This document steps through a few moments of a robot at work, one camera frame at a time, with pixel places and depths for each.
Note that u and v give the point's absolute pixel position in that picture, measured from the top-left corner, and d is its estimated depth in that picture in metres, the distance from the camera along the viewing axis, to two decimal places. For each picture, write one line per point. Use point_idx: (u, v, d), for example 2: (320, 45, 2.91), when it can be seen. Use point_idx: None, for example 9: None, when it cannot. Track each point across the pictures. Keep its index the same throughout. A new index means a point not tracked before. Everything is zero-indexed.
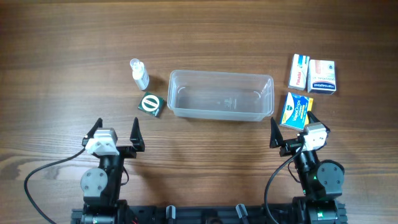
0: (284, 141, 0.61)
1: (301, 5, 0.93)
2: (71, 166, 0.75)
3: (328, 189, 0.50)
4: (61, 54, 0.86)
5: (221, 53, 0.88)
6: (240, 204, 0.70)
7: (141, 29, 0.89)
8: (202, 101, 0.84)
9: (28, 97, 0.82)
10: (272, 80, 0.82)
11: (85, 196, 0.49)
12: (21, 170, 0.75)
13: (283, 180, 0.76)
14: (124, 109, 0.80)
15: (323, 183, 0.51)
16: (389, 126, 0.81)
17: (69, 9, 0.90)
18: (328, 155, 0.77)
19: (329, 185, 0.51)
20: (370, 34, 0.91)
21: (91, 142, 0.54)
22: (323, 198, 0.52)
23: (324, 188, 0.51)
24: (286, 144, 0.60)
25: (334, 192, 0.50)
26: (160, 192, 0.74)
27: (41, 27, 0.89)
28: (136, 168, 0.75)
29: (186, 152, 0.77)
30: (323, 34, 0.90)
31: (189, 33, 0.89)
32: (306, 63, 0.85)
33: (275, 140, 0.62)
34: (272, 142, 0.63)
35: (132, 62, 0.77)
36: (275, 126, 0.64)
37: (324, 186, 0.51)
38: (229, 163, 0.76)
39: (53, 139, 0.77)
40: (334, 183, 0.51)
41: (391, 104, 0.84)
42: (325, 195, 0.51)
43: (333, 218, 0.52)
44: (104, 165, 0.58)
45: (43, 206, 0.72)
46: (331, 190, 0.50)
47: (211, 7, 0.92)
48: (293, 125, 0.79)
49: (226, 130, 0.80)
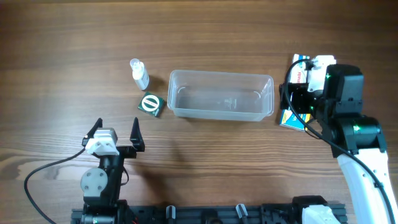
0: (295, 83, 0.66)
1: (301, 5, 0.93)
2: (71, 166, 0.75)
3: (346, 84, 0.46)
4: (61, 53, 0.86)
5: (221, 53, 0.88)
6: (240, 204, 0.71)
7: (141, 28, 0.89)
8: (202, 101, 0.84)
9: (28, 96, 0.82)
10: (272, 80, 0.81)
11: (85, 196, 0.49)
12: (20, 170, 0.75)
13: (283, 180, 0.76)
14: (125, 110, 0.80)
15: (339, 76, 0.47)
16: (389, 127, 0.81)
17: (69, 9, 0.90)
18: (328, 155, 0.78)
19: (344, 72, 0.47)
20: (370, 34, 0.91)
21: (91, 142, 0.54)
22: (346, 106, 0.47)
23: (343, 83, 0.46)
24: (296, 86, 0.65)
25: (352, 77, 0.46)
26: (160, 192, 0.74)
27: (41, 27, 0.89)
28: (136, 168, 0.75)
29: (186, 152, 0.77)
30: (323, 34, 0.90)
31: (189, 33, 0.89)
32: None
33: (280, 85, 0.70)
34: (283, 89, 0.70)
35: (133, 62, 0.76)
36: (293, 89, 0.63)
37: (343, 83, 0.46)
38: (229, 163, 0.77)
39: (53, 139, 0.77)
40: (349, 71, 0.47)
41: (391, 104, 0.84)
42: (345, 83, 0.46)
43: (374, 129, 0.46)
44: (104, 166, 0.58)
45: (43, 206, 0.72)
46: (349, 76, 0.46)
47: (211, 7, 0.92)
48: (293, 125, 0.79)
49: (226, 130, 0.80)
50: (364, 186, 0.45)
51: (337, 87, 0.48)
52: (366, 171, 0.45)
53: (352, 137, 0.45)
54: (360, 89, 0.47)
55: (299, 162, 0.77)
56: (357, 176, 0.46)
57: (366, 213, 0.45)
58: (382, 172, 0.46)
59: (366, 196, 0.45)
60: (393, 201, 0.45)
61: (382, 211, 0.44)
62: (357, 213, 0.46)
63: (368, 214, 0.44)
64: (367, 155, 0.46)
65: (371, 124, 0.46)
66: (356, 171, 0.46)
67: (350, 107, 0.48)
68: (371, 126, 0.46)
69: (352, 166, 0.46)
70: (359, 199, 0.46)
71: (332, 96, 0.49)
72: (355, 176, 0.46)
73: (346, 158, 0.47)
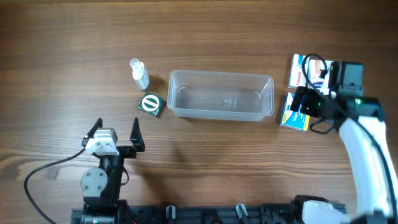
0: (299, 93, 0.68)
1: (301, 5, 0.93)
2: (71, 166, 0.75)
3: (347, 70, 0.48)
4: (61, 53, 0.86)
5: (221, 53, 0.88)
6: (240, 204, 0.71)
7: (141, 28, 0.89)
8: (202, 101, 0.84)
9: (28, 96, 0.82)
10: (272, 80, 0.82)
11: (85, 196, 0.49)
12: (20, 170, 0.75)
13: (283, 179, 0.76)
14: (125, 109, 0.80)
15: (339, 65, 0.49)
16: (388, 126, 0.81)
17: (69, 9, 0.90)
18: (328, 155, 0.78)
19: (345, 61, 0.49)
20: (370, 34, 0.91)
21: (91, 142, 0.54)
22: (347, 89, 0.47)
23: (344, 68, 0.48)
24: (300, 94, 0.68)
25: (352, 64, 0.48)
26: (160, 192, 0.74)
27: (40, 27, 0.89)
28: (136, 168, 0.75)
29: (186, 152, 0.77)
30: (323, 33, 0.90)
31: (189, 33, 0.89)
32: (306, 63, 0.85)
33: None
34: None
35: (132, 62, 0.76)
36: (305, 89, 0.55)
37: (343, 68, 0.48)
38: (229, 163, 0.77)
39: (53, 139, 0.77)
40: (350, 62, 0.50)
41: (391, 104, 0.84)
42: (345, 68, 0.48)
43: (374, 105, 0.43)
44: (104, 165, 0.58)
45: (43, 206, 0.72)
46: (349, 63, 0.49)
47: (211, 7, 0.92)
48: (293, 125, 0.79)
49: (226, 130, 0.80)
50: (360, 147, 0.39)
51: (338, 74, 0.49)
52: (364, 131, 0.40)
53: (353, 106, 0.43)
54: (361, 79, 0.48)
55: (299, 162, 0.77)
56: (354, 135, 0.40)
57: (364, 175, 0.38)
58: (380, 135, 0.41)
59: (364, 157, 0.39)
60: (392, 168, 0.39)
61: (380, 173, 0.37)
62: (354, 176, 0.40)
63: (365, 176, 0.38)
64: (367, 122, 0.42)
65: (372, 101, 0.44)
66: (354, 131, 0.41)
67: (351, 92, 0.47)
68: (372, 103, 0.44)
69: (350, 127, 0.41)
70: (357, 160, 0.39)
71: (333, 85, 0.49)
72: (353, 137, 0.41)
73: (346, 121, 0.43)
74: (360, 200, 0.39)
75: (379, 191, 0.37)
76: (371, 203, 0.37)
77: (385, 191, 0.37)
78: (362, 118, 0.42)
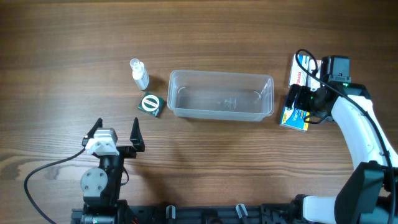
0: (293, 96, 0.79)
1: (302, 5, 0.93)
2: (71, 166, 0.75)
3: (336, 63, 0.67)
4: (61, 53, 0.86)
5: (221, 53, 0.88)
6: (240, 204, 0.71)
7: (140, 28, 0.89)
8: (202, 101, 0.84)
9: (28, 96, 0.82)
10: (272, 80, 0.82)
11: (86, 196, 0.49)
12: (20, 170, 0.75)
13: (283, 180, 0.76)
14: (124, 109, 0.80)
15: (330, 58, 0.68)
16: (389, 126, 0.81)
17: (69, 9, 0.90)
18: (328, 155, 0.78)
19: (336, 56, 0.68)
20: (370, 34, 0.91)
21: (91, 142, 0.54)
22: (336, 78, 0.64)
23: (333, 61, 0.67)
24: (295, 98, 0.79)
25: (342, 58, 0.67)
26: (160, 192, 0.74)
27: (41, 27, 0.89)
28: (136, 168, 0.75)
29: (186, 152, 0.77)
30: (323, 33, 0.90)
31: (189, 33, 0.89)
32: (306, 63, 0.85)
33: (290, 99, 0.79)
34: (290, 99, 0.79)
35: (132, 62, 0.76)
36: (297, 89, 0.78)
37: (333, 61, 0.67)
38: (229, 163, 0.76)
39: (53, 139, 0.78)
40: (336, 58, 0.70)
41: (392, 104, 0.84)
42: (335, 60, 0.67)
43: (359, 88, 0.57)
44: (104, 166, 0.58)
45: (43, 206, 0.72)
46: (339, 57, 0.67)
47: (211, 7, 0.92)
48: (293, 125, 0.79)
49: (226, 130, 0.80)
50: (352, 116, 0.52)
51: (329, 65, 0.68)
52: (354, 105, 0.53)
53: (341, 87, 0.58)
54: (347, 70, 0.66)
55: (299, 162, 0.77)
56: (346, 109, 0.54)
57: (357, 136, 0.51)
58: (369, 109, 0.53)
59: (356, 122, 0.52)
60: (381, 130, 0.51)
61: (371, 134, 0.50)
62: (351, 137, 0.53)
63: (359, 137, 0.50)
64: (356, 98, 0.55)
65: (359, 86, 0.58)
66: (345, 106, 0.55)
67: (339, 79, 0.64)
68: (359, 87, 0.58)
69: (342, 105, 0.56)
70: (351, 129, 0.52)
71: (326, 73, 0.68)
72: (346, 111, 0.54)
73: (337, 100, 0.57)
74: (359, 158, 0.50)
75: (372, 146, 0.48)
76: (367, 155, 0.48)
77: (377, 146, 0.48)
78: (350, 95, 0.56)
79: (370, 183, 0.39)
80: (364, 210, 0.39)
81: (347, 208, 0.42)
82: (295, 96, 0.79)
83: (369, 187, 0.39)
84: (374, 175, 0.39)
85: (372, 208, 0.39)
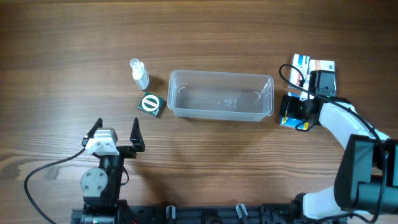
0: (285, 107, 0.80)
1: (302, 5, 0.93)
2: (71, 166, 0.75)
3: (322, 77, 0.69)
4: (61, 53, 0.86)
5: (221, 53, 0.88)
6: (240, 204, 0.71)
7: (140, 28, 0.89)
8: (202, 101, 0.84)
9: (28, 96, 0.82)
10: (272, 80, 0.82)
11: (86, 196, 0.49)
12: (20, 170, 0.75)
13: (283, 180, 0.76)
14: (125, 110, 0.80)
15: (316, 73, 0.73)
16: (389, 126, 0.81)
17: (69, 9, 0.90)
18: (328, 155, 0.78)
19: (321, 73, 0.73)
20: (370, 33, 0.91)
21: (91, 142, 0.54)
22: (322, 91, 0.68)
23: (319, 75, 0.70)
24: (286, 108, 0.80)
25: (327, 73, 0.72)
26: (160, 193, 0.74)
27: (41, 27, 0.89)
28: (136, 169, 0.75)
29: (186, 152, 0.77)
30: (323, 33, 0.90)
31: (189, 33, 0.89)
32: (306, 63, 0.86)
33: (283, 111, 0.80)
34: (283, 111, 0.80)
35: (132, 62, 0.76)
36: (288, 98, 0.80)
37: (319, 75, 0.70)
38: (229, 163, 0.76)
39: (53, 139, 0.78)
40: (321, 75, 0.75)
41: (391, 104, 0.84)
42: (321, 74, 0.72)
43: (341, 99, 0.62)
44: (104, 166, 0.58)
45: (43, 206, 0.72)
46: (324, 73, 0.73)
47: (211, 7, 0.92)
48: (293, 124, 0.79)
49: (226, 130, 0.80)
50: (336, 111, 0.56)
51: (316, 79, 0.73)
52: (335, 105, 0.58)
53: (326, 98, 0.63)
54: (332, 85, 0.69)
55: (299, 162, 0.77)
56: (331, 111, 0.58)
57: (344, 125, 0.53)
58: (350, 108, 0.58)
59: (340, 116, 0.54)
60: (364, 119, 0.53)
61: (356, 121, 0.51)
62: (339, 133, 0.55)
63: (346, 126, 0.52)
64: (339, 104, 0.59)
65: (342, 98, 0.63)
66: (329, 111, 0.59)
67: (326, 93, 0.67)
68: (341, 100, 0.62)
69: (327, 109, 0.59)
70: (339, 124, 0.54)
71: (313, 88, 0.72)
72: (331, 113, 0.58)
73: (323, 107, 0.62)
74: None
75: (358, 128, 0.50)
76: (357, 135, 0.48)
77: (364, 128, 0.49)
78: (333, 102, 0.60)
79: (362, 150, 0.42)
80: (361, 178, 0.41)
81: (345, 182, 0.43)
82: (286, 105, 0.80)
83: (362, 156, 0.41)
84: (365, 145, 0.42)
85: (368, 175, 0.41)
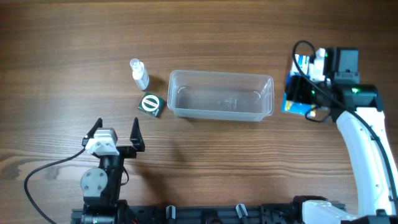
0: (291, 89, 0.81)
1: (302, 5, 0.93)
2: (71, 166, 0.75)
3: (341, 59, 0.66)
4: (61, 53, 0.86)
5: (220, 53, 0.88)
6: (240, 204, 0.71)
7: (140, 29, 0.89)
8: (202, 101, 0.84)
9: (28, 96, 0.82)
10: (272, 80, 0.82)
11: (85, 196, 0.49)
12: (20, 170, 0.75)
13: (283, 180, 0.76)
14: (124, 109, 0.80)
15: (335, 51, 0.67)
16: (388, 127, 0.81)
17: (69, 9, 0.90)
18: (328, 155, 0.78)
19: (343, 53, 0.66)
20: (370, 34, 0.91)
21: (91, 142, 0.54)
22: (342, 78, 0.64)
23: (339, 56, 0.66)
24: (293, 90, 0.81)
25: (351, 51, 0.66)
26: (160, 193, 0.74)
27: (41, 27, 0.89)
28: (136, 169, 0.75)
29: (186, 152, 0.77)
30: (323, 34, 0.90)
31: (188, 33, 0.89)
32: (306, 63, 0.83)
33: (290, 93, 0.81)
34: (289, 92, 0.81)
35: (133, 62, 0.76)
36: (297, 79, 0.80)
37: (338, 54, 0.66)
38: (229, 163, 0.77)
39: (53, 139, 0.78)
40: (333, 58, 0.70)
41: (391, 104, 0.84)
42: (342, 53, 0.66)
43: (369, 97, 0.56)
44: (104, 165, 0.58)
45: (43, 206, 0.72)
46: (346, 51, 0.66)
47: (211, 7, 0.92)
48: (302, 111, 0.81)
49: (226, 130, 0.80)
50: (362, 140, 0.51)
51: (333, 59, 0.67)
52: (365, 128, 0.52)
53: (349, 98, 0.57)
54: (355, 65, 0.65)
55: (299, 162, 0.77)
56: (355, 130, 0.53)
57: (365, 168, 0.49)
58: (379, 131, 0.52)
59: (365, 152, 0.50)
60: (391, 160, 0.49)
61: (380, 168, 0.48)
62: (356, 166, 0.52)
63: (366, 170, 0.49)
64: (364, 111, 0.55)
65: (372, 92, 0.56)
66: (354, 125, 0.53)
67: (346, 76, 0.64)
68: (370, 91, 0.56)
69: (350, 122, 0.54)
70: (359, 159, 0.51)
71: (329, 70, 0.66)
72: (355, 134, 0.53)
73: (344, 113, 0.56)
74: (364, 196, 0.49)
75: (379, 185, 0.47)
76: (375, 199, 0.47)
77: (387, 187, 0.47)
78: (359, 109, 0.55)
79: None
80: None
81: None
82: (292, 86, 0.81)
83: None
84: None
85: None
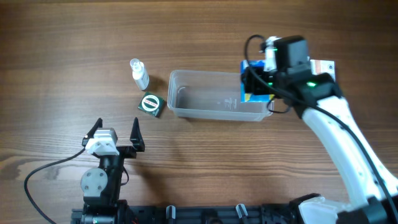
0: None
1: (302, 5, 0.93)
2: (71, 166, 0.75)
3: (289, 51, 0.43)
4: (61, 53, 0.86)
5: (220, 53, 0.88)
6: (240, 204, 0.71)
7: (140, 28, 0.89)
8: (201, 101, 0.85)
9: (28, 96, 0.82)
10: None
11: (85, 196, 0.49)
12: (20, 170, 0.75)
13: (283, 180, 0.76)
14: (125, 109, 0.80)
15: (280, 46, 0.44)
16: (388, 127, 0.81)
17: (69, 9, 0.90)
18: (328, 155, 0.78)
19: (293, 45, 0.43)
20: (370, 34, 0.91)
21: (91, 142, 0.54)
22: (296, 70, 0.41)
23: (285, 50, 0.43)
24: None
25: (295, 42, 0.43)
26: (160, 193, 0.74)
27: (41, 27, 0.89)
28: (136, 169, 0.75)
29: (186, 152, 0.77)
30: (323, 33, 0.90)
31: (188, 33, 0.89)
32: None
33: None
34: None
35: (133, 62, 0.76)
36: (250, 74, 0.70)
37: (284, 49, 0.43)
38: (229, 163, 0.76)
39: (53, 139, 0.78)
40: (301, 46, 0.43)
41: (391, 105, 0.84)
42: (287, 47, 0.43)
43: (326, 89, 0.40)
44: (104, 165, 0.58)
45: (43, 206, 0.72)
46: (291, 42, 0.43)
47: (211, 7, 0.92)
48: (261, 101, 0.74)
49: (226, 130, 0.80)
50: (331, 131, 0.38)
51: (281, 56, 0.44)
52: (329, 116, 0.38)
53: (308, 93, 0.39)
54: (306, 56, 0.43)
55: (300, 162, 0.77)
56: (321, 124, 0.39)
57: (344, 161, 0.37)
58: (344, 114, 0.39)
59: (339, 144, 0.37)
60: (366, 142, 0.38)
61: (360, 157, 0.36)
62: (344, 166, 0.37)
63: (346, 164, 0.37)
64: (330, 107, 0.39)
65: (328, 83, 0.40)
66: (319, 119, 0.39)
67: (301, 71, 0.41)
68: (326, 83, 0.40)
69: (314, 117, 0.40)
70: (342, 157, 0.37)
71: (281, 66, 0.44)
72: (324, 127, 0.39)
73: (309, 111, 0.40)
74: (352, 191, 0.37)
75: (364, 175, 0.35)
76: (362, 189, 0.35)
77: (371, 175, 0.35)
78: (321, 103, 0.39)
79: None
80: None
81: None
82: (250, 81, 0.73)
83: None
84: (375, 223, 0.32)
85: None
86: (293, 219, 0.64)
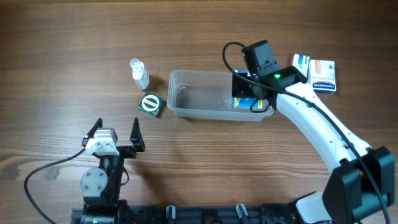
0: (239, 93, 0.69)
1: (301, 5, 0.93)
2: (71, 166, 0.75)
3: (257, 54, 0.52)
4: (61, 53, 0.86)
5: (221, 53, 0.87)
6: (240, 204, 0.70)
7: (140, 29, 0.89)
8: (202, 101, 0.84)
9: (28, 96, 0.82)
10: None
11: (85, 196, 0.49)
12: (20, 170, 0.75)
13: (283, 180, 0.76)
14: (125, 110, 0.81)
15: (248, 50, 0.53)
16: (388, 126, 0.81)
17: (69, 9, 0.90)
18: None
19: (259, 48, 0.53)
20: (370, 34, 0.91)
21: (91, 142, 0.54)
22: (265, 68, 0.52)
23: (253, 53, 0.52)
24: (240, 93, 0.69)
25: (260, 45, 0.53)
26: (160, 193, 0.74)
27: (41, 27, 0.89)
28: (136, 169, 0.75)
29: (186, 152, 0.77)
30: (323, 33, 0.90)
31: (188, 33, 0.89)
32: (306, 63, 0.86)
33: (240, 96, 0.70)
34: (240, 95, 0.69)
35: (133, 62, 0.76)
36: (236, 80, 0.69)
37: (252, 52, 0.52)
38: (229, 163, 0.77)
39: (53, 139, 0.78)
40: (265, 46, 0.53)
41: (391, 104, 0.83)
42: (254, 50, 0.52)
43: (291, 78, 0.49)
44: (104, 166, 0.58)
45: (43, 206, 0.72)
46: (257, 46, 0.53)
47: (211, 7, 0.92)
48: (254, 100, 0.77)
49: (226, 130, 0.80)
50: (300, 111, 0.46)
51: (251, 58, 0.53)
52: (296, 99, 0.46)
53: (276, 84, 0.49)
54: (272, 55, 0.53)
55: (300, 162, 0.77)
56: (291, 106, 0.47)
57: (316, 134, 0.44)
58: (310, 95, 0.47)
59: (309, 119, 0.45)
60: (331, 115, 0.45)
61: (328, 127, 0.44)
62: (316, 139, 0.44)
63: (318, 135, 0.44)
64: (298, 90, 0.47)
65: (291, 73, 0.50)
66: (289, 103, 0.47)
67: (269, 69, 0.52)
68: (291, 73, 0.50)
69: (285, 101, 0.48)
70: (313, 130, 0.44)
71: (252, 67, 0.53)
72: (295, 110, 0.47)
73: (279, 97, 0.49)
74: (328, 158, 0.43)
75: (334, 142, 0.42)
76: (334, 155, 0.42)
77: (339, 140, 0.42)
78: (288, 89, 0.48)
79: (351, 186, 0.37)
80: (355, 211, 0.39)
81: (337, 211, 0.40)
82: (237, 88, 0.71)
83: (351, 192, 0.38)
84: (351, 180, 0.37)
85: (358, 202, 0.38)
86: (293, 221, 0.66)
